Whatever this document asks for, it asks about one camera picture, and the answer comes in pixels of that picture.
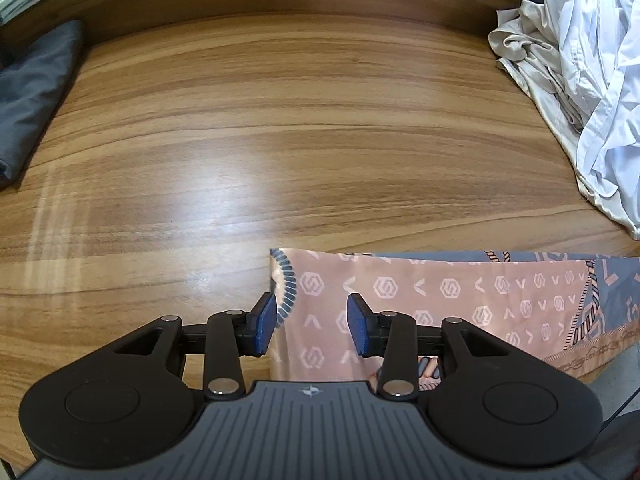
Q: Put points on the dark grey folded garment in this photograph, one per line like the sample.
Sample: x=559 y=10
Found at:
x=30 y=95

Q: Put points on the white shirt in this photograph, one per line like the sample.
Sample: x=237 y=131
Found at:
x=605 y=60

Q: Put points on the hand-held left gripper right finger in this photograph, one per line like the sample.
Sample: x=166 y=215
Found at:
x=357 y=322

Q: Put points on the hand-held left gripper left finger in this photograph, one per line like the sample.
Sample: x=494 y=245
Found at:
x=265 y=322

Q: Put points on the beige garment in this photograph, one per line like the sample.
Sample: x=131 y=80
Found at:
x=530 y=45

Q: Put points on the patterned grey and pink scarf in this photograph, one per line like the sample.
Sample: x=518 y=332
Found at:
x=475 y=290

